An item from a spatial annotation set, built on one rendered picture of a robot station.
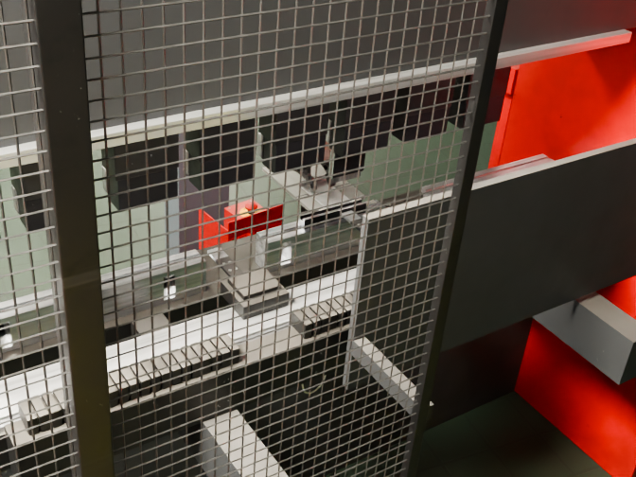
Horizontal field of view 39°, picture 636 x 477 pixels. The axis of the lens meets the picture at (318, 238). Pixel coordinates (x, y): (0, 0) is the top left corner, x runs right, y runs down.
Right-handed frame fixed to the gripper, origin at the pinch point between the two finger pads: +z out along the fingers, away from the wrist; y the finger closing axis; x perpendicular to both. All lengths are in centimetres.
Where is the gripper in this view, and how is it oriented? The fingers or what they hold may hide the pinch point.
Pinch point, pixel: (321, 182)
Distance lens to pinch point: 245.9
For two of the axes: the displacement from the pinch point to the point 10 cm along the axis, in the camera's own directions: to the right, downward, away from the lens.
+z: 2.9, 9.6, -0.3
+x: -4.6, 1.7, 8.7
